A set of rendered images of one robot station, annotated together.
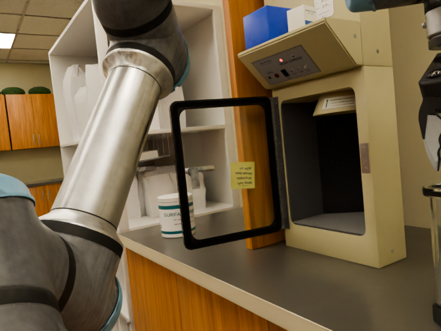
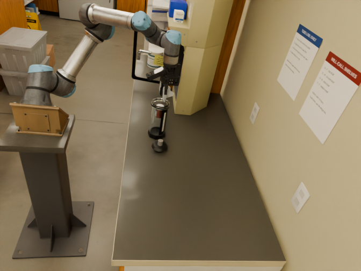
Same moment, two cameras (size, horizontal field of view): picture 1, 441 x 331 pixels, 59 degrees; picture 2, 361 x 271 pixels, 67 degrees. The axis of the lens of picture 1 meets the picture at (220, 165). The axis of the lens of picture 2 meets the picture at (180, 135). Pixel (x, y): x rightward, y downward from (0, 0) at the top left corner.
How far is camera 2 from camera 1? 1.31 m
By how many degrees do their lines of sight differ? 38
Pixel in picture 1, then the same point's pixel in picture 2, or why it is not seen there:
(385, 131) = (192, 71)
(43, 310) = (43, 91)
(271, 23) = (172, 9)
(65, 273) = (55, 85)
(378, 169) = (183, 84)
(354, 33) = (183, 33)
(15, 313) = (38, 91)
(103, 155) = (73, 60)
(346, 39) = not seen: hidden behind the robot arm
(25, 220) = (46, 76)
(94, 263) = (64, 83)
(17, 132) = not seen: outside the picture
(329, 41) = not seen: hidden behind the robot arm
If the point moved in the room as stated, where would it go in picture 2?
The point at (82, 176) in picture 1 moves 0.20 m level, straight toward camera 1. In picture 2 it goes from (67, 63) to (49, 78)
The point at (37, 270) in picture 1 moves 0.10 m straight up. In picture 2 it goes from (45, 85) to (42, 67)
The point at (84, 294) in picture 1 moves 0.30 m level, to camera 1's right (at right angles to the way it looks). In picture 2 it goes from (60, 88) to (102, 108)
